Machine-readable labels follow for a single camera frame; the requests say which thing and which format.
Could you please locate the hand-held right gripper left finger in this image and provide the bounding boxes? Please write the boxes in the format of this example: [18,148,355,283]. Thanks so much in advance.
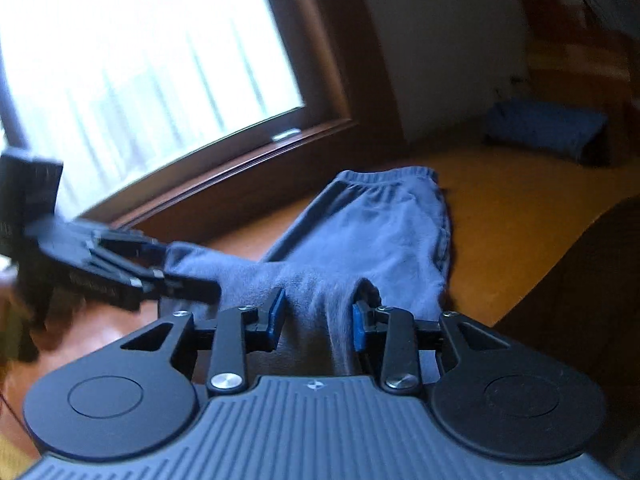
[120,287,287,395]

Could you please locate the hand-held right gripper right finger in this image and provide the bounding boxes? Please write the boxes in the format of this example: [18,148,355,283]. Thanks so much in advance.
[352,300,511,395]

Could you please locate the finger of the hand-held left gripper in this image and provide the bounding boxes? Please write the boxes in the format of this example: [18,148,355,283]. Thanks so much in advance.
[95,230,171,261]
[95,255,221,303]

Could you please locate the light blue pants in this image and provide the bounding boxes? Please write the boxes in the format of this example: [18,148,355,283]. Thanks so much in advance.
[160,167,453,378]

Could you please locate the dark blue pants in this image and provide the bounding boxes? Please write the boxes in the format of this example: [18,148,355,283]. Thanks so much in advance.
[484,100,610,165]

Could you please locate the window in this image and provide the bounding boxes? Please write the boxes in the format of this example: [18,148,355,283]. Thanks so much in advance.
[0,0,361,231]

